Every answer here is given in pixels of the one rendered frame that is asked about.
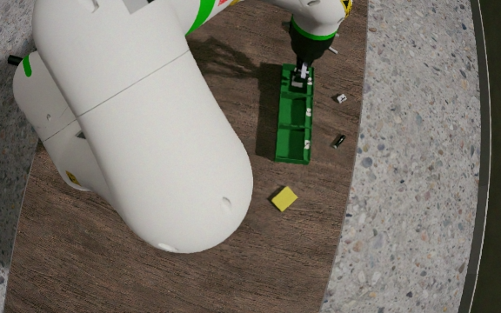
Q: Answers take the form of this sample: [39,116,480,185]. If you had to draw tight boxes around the green three-compartment bin rack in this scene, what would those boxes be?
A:
[274,63,314,165]

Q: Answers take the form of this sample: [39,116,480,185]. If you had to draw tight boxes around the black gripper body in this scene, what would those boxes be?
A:
[291,40,324,68]

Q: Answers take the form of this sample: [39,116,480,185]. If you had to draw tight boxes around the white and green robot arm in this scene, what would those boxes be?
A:
[8,0,352,253]

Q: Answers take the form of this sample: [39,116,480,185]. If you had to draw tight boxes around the yellow square pad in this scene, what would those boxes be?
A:
[271,186,297,212]

